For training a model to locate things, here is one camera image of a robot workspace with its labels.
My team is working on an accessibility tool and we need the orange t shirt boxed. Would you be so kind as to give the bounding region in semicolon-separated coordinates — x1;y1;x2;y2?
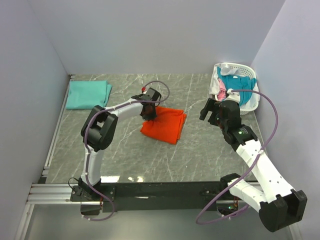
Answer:
140;106;187;145

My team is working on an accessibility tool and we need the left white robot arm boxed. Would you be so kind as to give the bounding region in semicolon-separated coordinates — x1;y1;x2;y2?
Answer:
79;87;162;187

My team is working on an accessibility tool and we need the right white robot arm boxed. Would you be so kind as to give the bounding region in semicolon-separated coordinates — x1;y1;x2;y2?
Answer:
199;98;308;232

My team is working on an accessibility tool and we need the pink garment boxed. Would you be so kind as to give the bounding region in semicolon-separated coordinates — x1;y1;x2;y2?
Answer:
217;78;227;102

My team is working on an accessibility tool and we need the blue garment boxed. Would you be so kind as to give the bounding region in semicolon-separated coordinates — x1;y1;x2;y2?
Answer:
218;68;257;90

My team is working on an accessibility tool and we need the white garment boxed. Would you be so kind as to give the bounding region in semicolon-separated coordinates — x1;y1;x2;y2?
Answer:
208;63;239;97

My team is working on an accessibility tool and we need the white laundry basket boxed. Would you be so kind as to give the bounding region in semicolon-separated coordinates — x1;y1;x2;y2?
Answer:
213;62;260;115

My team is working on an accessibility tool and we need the folded teal t shirt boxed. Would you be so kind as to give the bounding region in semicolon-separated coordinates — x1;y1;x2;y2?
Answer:
65;80;113;110

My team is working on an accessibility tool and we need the black base beam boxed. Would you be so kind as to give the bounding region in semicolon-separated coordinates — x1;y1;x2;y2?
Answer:
70;181;227;213

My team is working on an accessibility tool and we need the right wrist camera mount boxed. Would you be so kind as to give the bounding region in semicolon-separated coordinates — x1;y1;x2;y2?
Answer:
224;88;237;102

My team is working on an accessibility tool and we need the aluminium frame rail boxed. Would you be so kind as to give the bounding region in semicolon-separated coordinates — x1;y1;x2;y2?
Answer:
13;74;76;240

